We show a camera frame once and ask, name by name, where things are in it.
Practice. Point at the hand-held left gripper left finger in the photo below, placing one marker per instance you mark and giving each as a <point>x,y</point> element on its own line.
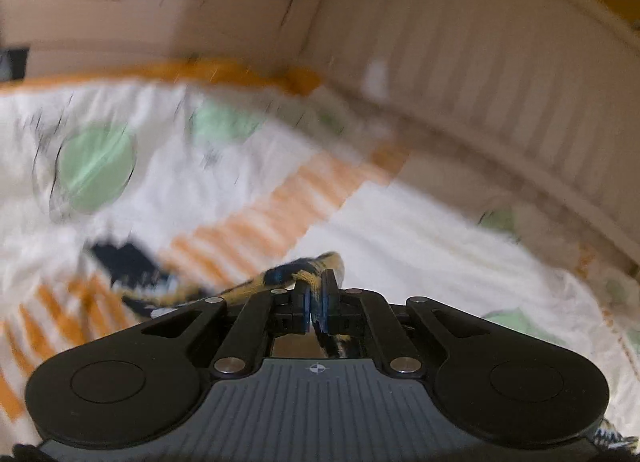
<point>303,313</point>

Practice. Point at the beige wooden bed frame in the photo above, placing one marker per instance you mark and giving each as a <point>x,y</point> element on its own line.
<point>500,67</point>

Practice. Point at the yellow navy patterned knit sweater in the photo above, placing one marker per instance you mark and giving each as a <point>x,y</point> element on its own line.
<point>282,276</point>

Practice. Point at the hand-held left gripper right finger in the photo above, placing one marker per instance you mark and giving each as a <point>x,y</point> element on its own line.
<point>323,313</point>

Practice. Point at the white leaf-print bed sheet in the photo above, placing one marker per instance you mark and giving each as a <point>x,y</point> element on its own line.
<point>410,247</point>

